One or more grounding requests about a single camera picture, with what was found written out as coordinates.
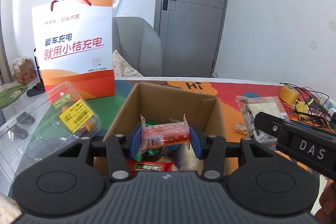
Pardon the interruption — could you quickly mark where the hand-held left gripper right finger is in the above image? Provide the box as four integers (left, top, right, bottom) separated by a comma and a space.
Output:
189, 126, 273, 180

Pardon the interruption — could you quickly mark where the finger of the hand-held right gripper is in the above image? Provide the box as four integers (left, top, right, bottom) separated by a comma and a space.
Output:
254, 112, 286, 141

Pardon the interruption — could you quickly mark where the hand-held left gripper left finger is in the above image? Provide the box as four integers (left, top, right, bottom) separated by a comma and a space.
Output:
54, 126, 143, 181

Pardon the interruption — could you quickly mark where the person's right forearm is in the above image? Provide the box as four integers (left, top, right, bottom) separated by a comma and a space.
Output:
315, 178, 336, 224

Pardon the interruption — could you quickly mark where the clear zip bag of biscuits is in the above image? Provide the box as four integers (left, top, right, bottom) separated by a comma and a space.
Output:
235, 95, 290, 147

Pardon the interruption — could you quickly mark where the small clear nut packet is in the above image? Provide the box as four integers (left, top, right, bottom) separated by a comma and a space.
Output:
234, 123, 248, 135

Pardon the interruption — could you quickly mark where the dark red snack packet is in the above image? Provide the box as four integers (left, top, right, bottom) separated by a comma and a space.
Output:
126, 158, 174, 176

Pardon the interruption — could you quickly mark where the yellow tape roll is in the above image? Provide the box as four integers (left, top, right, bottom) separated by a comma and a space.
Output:
279, 84, 300, 104

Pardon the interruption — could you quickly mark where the small yellow toy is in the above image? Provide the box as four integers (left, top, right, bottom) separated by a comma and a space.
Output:
295, 98, 315, 119

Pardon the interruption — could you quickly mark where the white power strip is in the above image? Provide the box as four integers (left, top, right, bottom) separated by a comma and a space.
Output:
318, 98, 336, 128

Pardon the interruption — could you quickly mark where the polka dot cushion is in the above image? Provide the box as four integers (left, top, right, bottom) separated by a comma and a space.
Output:
112, 49, 144, 78

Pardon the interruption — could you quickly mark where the clear plastic container yellow label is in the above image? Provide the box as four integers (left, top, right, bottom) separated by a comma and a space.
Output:
0, 81, 102, 184

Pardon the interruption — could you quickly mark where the grey armchair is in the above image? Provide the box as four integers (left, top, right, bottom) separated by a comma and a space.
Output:
112, 17, 164, 77

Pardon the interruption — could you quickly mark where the black slipper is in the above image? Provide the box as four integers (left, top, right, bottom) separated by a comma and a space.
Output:
26, 82, 46, 97

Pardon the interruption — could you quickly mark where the white and orange paper bag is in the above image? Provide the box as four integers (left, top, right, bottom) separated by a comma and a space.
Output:
31, 0, 115, 101

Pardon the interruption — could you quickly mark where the small brown cardboard box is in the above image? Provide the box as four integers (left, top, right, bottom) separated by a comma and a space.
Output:
12, 58, 37, 85

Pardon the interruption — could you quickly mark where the green floor mat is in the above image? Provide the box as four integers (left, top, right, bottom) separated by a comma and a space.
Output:
0, 84, 29, 109

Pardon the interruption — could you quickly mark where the grey door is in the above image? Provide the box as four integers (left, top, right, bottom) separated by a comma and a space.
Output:
154, 0, 234, 78

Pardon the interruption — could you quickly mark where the beige cloth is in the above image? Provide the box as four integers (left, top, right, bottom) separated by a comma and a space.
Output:
0, 192, 23, 224

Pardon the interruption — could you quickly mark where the black cable tangle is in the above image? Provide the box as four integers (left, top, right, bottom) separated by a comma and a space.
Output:
280, 82, 336, 130

